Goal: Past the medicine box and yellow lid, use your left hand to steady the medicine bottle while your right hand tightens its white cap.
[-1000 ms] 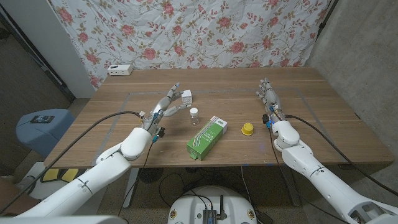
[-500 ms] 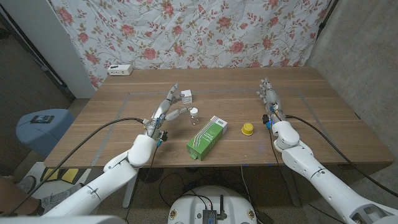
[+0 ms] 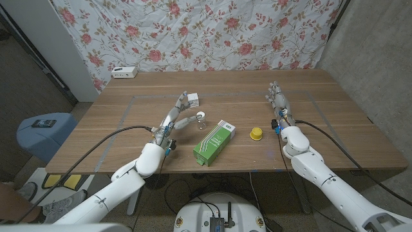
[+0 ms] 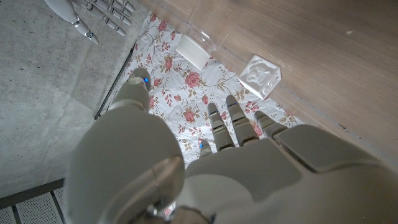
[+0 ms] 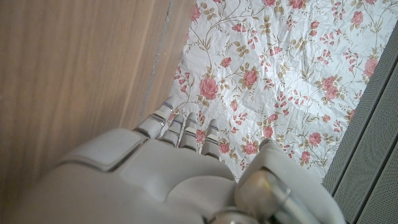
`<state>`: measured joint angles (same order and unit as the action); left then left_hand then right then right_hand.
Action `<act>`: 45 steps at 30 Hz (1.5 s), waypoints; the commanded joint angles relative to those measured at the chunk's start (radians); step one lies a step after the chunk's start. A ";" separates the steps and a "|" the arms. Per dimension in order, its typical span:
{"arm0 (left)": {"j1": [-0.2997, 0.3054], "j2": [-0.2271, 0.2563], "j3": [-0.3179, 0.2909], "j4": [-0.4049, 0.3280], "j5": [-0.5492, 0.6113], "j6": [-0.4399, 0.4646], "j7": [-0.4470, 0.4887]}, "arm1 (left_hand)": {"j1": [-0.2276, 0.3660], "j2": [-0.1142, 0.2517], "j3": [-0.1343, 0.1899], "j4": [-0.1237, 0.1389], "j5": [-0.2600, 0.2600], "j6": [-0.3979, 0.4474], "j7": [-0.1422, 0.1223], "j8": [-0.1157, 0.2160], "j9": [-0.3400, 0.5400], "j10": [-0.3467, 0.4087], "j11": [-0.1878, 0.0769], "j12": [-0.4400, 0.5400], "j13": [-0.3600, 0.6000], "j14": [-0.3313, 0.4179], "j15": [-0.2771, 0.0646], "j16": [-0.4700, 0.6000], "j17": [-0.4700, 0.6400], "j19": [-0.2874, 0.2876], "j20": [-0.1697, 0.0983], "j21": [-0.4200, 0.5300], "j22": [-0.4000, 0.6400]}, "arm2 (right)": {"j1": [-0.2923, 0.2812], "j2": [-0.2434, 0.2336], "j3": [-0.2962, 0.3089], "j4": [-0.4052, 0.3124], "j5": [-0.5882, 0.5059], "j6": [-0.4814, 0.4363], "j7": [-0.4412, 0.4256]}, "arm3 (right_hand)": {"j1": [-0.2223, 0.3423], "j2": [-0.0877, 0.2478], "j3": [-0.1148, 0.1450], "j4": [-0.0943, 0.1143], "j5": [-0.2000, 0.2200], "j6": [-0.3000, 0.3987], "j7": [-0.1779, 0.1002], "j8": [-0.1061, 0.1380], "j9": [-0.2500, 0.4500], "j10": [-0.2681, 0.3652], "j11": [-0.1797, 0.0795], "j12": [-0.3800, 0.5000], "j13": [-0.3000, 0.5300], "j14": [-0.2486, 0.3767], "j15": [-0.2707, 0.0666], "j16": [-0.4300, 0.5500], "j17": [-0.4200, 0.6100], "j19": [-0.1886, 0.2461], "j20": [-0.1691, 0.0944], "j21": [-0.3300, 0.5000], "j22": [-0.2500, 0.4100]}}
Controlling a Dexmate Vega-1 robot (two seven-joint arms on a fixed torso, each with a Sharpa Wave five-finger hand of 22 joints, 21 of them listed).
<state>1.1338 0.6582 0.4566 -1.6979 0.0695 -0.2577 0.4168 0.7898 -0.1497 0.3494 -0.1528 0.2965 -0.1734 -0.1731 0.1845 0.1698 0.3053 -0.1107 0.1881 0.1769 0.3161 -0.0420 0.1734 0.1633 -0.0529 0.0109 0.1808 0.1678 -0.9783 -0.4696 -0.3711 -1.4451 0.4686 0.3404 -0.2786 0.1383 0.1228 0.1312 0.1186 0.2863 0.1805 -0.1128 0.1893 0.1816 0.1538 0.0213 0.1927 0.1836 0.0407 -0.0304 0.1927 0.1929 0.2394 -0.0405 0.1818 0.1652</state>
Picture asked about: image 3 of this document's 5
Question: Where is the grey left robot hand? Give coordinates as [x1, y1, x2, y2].
[151, 91, 204, 152]

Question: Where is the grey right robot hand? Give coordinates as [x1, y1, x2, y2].
[265, 80, 296, 130]

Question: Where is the clear medicine bottle white cap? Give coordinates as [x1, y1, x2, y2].
[196, 111, 207, 131]

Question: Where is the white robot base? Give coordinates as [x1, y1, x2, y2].
[173, 191, 267, 232]

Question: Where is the small white cube box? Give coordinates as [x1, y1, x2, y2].
[187, 92, 200, 108]

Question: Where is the yellow lid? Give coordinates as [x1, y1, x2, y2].
[249, 127, 263, 141]

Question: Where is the green medicine box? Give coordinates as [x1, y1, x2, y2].
[192, 119, 236, 168]

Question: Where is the white power strip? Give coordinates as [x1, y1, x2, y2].
[111, 66, 138, 79]

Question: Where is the white metal table leg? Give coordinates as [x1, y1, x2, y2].
[289, 170, 312, 215]
[126, 188, 142, 217]

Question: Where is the floral backdrop cloth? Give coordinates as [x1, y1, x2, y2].
[51, 0, 342, 93]

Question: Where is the black backdrop stand pole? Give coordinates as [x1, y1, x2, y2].
[327, 0, 352, 41]

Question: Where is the blue-grey round stool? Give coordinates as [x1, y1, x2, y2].
[16, 112, 78, 164]

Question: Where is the black phone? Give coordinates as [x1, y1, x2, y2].
[31, 119, 57, 128]

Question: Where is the yellow black floor pedal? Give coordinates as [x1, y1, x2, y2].
[41, 173, 85, 191]

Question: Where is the grey sneaker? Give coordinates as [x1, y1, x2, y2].
[15, 182, 39, 202]
[41, 189, 88, 225]

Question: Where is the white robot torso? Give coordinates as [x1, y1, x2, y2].
[0, 223, 133, 232]

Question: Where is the person's leg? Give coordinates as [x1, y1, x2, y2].
[0, 182, 43, 224]

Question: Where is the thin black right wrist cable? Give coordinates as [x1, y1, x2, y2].
[276, 131, 355, 232]

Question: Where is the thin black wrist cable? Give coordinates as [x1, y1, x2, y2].
[131, 153, 168, 232]
[276, 131, 355, 232]

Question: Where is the thin black left wrist cable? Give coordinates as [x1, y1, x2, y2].
[131, 153, 168, 232]

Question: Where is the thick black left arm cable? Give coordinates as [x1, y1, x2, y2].
[14, 124, 154, 225]

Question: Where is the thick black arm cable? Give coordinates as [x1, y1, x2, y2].
[295, 119, 412, 207]
[14, 124, 154, 225]

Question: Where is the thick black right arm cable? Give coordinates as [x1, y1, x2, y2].
[295, 119, 412, 207]

